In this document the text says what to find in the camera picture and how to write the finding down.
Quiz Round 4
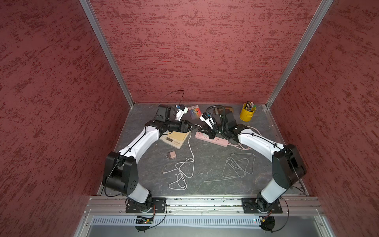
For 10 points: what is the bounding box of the white charging cable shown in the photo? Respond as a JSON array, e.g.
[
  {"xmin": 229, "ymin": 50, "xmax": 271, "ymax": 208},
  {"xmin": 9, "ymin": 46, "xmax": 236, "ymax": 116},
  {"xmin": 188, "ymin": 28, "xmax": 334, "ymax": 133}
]
[{"xmin": 163, "ymin": 124, "xmax": 208, "ymax": 191}]

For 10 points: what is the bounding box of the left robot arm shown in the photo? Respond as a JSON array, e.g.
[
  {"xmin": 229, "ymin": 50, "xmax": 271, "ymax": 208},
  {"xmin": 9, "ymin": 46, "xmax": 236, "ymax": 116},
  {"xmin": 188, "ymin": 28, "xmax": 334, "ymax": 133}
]
[{"xmin": 102, "ymin": 104, "xmax": 195, "ymax": 212}]

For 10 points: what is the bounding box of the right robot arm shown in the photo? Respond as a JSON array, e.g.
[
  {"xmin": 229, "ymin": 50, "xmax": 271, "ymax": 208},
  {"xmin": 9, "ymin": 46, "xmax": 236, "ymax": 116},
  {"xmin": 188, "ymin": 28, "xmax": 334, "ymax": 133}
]
[{"xmin": 200, "ymin": 105, "xmax": 307, "ymax": 213}]

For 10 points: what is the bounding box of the yellow kitchen scale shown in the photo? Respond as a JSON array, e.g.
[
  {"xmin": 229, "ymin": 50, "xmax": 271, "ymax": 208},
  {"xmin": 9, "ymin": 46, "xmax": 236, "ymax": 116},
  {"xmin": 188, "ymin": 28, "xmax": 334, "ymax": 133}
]
[{"xmin": 160, "ymin": 132, "xmax": 190, "ymax": 149}]

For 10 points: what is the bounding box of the pink power strip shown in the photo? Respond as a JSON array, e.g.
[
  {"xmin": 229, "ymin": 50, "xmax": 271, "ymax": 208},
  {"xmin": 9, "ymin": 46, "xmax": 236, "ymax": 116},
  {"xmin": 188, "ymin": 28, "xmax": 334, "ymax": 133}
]
[{"xmin": 195, "ymin": 132, "xmax": 229, "ymax": 147}]

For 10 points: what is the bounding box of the colourful sticky flags pack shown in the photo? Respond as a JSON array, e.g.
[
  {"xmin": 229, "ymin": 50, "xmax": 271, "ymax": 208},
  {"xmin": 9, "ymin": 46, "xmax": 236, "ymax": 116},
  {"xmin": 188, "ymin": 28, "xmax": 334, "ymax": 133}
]
[{"xmin": 188, "ymin": 105, "xmax": 202, "ymax": 119}]

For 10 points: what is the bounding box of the brown striped glasses case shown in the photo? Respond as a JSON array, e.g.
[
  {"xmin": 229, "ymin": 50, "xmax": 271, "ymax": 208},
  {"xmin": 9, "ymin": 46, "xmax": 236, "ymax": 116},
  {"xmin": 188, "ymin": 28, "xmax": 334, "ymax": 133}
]
[{"xmin": 212, "ymin": 106, "xmax": 234, "ymax": 115}]

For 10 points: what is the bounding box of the pink USB charger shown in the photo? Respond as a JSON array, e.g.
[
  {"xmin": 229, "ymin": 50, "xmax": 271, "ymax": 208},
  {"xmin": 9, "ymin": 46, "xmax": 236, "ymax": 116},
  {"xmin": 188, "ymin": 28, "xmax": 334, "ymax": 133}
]
[{"xmin": 168, "ymin": 151, "xmax": 177, "ymax": 160}]

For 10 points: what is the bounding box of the yellow pen cup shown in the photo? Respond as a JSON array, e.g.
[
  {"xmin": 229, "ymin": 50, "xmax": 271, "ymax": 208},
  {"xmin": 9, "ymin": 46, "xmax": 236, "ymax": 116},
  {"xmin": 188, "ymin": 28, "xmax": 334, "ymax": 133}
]
[{"xmin": 239, "ymin": 101, "xmax": 257, "ymax": 122}]

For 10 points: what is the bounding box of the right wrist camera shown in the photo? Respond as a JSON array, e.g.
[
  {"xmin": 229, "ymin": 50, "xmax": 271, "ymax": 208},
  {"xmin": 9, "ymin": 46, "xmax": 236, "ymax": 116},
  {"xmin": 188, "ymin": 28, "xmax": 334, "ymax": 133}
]
[{"xmin": 199, "ymin": 112, "xmax": 214, "ymax": 129}]

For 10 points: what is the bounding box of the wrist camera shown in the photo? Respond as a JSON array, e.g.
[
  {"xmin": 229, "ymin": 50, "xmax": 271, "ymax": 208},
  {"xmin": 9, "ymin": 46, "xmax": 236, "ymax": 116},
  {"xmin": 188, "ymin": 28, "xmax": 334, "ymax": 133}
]
[
  {"xmin": 199, "ymin": 112, "xmax": 214, "ymax": 129},
  {"xmin": 175, "ymin": 104, "xmax": 189, "ymax": 121}
]

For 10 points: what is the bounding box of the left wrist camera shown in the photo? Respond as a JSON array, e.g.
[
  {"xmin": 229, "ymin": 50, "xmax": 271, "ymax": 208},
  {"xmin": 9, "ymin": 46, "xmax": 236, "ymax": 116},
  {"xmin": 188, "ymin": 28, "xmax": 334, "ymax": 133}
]
[{"xmin": 175, "ymin": 104, "xmax": 189, "ymax": 121}]

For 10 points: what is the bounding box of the pink power strip cord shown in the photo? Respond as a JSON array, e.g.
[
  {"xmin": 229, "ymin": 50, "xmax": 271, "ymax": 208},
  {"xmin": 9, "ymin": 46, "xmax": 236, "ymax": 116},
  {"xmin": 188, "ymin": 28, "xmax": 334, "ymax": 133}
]
[{"xmin": 224, "ymin": 125, "xmax": 294, "ymax": 159}]

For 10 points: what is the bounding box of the grey thin cable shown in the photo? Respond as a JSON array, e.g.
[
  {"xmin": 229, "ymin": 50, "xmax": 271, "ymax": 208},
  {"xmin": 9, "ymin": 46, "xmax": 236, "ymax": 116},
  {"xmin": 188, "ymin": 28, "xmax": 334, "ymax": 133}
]
[{"xmin": 204, "ymin": 152, "xmax": 256, "ymax": 183}]

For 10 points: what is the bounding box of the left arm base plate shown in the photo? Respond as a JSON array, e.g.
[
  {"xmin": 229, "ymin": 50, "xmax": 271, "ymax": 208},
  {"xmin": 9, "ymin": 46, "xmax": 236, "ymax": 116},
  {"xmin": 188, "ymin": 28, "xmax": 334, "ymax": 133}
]
[{"xmin": 125, "ymin": 197, "xmax": 166, "ymax": 214}]

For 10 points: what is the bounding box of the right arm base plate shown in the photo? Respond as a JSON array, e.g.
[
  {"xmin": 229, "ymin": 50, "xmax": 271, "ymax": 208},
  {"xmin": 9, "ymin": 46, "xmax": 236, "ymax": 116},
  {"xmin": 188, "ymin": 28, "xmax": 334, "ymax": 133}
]
[{"xmin": 241, "ymin": 197, "xmax": 283, "ymax": 215}]

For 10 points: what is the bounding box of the left corner aluminium post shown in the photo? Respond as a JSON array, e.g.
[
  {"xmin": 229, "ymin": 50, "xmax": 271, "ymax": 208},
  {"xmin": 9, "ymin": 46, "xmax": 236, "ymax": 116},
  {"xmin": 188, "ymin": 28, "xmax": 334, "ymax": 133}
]
[{"xmin": 80, "ymin": 0, "xmax": 135, "ymax": 108}]

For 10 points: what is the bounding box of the corner aluminium post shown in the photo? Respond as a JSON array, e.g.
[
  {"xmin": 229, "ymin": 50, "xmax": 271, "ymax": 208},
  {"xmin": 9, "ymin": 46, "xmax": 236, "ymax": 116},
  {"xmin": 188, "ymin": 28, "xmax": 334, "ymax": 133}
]
[
  {"xmin": 265, "ymin": 0, "xmax": 334, "ymax": 110},
  {"xmin": 80, "ymin": 0, "xmax": 135, "ymax": 108}
]

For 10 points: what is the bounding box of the right corner aluminium post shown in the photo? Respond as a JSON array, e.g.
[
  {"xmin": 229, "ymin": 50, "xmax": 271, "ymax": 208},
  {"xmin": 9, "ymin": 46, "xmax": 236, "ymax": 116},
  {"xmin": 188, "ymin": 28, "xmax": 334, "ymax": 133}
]
[{"xmin": 265, "ymin": 0, "xmax": 334, "ymax": 110}]

